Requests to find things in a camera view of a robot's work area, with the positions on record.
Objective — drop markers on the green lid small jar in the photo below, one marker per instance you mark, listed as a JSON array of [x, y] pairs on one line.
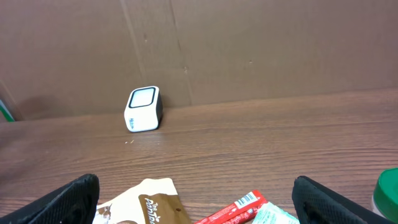
[[384, 199]]

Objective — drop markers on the red stick snack packet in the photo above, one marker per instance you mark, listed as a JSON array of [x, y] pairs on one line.
[[240, 211]]

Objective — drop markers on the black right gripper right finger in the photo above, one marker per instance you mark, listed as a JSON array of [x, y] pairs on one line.
[[316, 204]]

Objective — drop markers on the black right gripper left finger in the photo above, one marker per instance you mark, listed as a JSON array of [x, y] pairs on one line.
[[73, 203]]

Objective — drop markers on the grey plastic mesh basket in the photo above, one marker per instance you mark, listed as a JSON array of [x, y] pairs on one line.
[[6, 113]]

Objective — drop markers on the beige brown snack bag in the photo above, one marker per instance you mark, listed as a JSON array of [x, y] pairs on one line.
[[153, 201]]

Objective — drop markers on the teal snack packet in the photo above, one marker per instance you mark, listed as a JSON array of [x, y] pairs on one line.
[[271, 214]]

